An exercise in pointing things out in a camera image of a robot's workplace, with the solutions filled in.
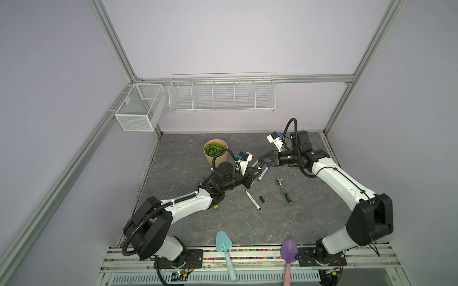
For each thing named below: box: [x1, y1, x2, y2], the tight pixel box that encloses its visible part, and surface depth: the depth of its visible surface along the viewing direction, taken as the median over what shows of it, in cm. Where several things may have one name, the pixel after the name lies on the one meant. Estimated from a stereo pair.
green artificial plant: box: [204, 142, 226, 158], surface depth 100 cm
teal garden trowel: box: [215, 231, 238, 282], surface depth 77 cm
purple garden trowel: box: [280, 235, 299, 286], surface depth 77 cm
